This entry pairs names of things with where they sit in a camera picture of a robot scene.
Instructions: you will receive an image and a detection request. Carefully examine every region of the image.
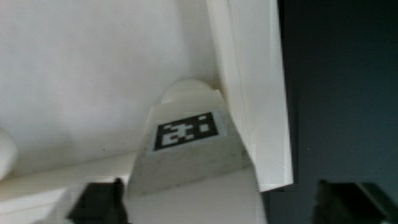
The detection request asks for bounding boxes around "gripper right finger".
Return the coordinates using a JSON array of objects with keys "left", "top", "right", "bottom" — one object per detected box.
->
[{"left": 311, "top": 180, "right": 398, "bottom": 224}]

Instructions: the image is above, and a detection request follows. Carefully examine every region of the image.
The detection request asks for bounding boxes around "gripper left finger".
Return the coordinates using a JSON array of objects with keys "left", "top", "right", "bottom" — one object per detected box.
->
[{"left": 66, "top": 179, "right": 128, "bottom": 224}]

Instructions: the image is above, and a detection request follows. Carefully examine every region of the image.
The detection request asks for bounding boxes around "white leg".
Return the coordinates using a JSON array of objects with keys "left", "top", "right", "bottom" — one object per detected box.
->
[{"left": 127, "top": 79, "right": 267, "bottom": 224}]

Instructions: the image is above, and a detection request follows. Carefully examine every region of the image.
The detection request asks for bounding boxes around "white square tabletop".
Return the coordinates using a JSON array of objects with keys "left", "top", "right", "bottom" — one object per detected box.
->
[{"left": 0, "top": 0, "right": 294, "bottom": 224}]

